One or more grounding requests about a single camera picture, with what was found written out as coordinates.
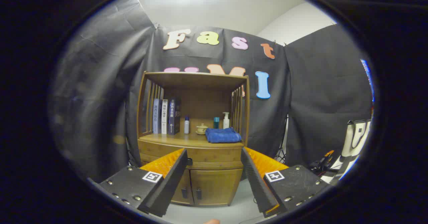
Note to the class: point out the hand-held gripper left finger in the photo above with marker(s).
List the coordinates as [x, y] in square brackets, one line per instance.
[170, 184]

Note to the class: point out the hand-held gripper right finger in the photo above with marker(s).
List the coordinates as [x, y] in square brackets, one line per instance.
[257, 184]

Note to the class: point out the wooden drawer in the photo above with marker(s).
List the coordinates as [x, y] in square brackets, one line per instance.
[214, 155]

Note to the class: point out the wooden cabinet door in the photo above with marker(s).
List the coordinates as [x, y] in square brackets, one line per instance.
[217, 187]
[185, 187]

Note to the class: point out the wooden countertop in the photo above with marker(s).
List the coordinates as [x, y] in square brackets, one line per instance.
[187, 138]

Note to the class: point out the wooden cabinet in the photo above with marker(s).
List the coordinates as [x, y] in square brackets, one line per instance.
[200, 100]

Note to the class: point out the black tripod stand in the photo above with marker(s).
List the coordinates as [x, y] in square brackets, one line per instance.
[282, 153]

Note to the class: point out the white bottle blue cap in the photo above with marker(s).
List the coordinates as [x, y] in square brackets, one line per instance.
[186, 126]

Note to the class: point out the blue towel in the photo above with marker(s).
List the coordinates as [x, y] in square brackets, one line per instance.
[222, 135]

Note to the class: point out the beige lidded teacup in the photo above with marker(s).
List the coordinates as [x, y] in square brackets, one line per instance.
[202, 129]

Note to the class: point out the dark blue book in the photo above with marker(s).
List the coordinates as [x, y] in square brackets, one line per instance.
[174, 117]

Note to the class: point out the white book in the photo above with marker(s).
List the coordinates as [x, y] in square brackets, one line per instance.
[164, 117]

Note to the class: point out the orange black tool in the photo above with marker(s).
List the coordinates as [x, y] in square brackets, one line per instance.
[322, 163]

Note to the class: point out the light blue book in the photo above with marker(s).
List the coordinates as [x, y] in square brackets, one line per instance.
[156, 117]

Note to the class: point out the white pump bottle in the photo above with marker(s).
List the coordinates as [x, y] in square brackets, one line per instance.
[226, 122]

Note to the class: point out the teal bottle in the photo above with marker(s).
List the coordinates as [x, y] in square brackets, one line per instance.
[216, 123]

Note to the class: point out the white tote bag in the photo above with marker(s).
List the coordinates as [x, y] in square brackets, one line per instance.
[354, 140]

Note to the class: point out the black backdrop cloth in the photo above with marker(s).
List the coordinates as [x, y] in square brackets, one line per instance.
[100, 83]

